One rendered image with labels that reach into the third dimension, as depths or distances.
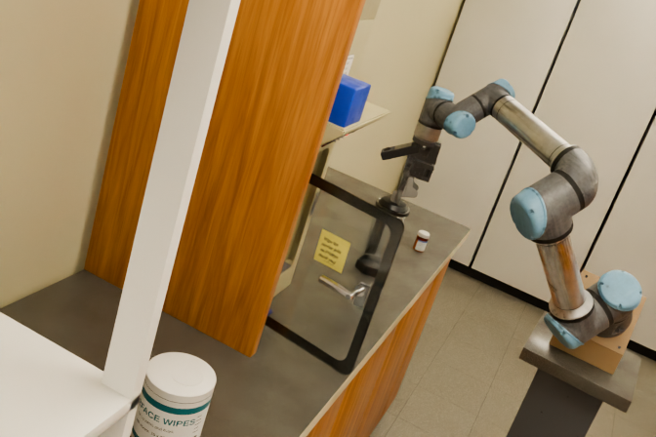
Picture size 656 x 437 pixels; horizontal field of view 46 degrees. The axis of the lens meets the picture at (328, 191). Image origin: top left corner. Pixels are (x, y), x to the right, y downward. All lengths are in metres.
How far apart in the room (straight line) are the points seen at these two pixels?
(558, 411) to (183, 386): 1.35
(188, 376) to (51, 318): 0.46
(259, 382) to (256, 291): 0.20
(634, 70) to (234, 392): 3.42
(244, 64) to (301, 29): 0.15
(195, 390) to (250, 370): 0.37
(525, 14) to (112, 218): 3.25
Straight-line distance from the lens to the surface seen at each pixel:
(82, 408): 0.94
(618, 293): 2.22
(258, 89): 1.64
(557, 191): 1.91
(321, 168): 2.05
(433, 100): 2.22
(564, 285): 2.08
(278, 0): 1.61
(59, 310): 1.86
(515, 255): 4.93
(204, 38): 0.78
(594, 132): 4.70
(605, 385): 2.37
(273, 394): 1.75
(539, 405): 2.48
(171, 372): 1.48
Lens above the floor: 1.96
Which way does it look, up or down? 20 degrees down
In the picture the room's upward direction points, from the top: 18 degrees clockwise
